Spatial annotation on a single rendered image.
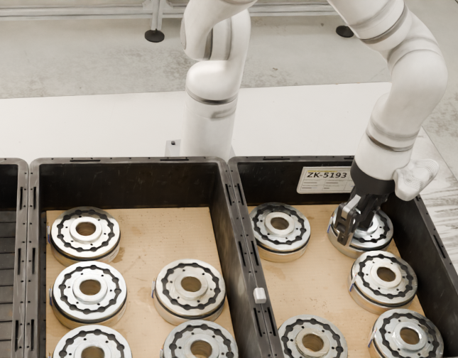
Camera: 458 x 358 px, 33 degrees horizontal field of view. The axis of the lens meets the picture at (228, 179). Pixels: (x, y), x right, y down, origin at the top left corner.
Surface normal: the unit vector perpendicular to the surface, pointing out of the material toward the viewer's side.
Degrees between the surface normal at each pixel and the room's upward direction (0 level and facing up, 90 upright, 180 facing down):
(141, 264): 0
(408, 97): 106
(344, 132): 0
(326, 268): 0
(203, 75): 21
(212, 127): 90
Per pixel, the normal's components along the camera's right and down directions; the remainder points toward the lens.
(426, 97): 0.11, 0.84
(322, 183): 0.16, 0.70
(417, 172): 0.06, -0.77
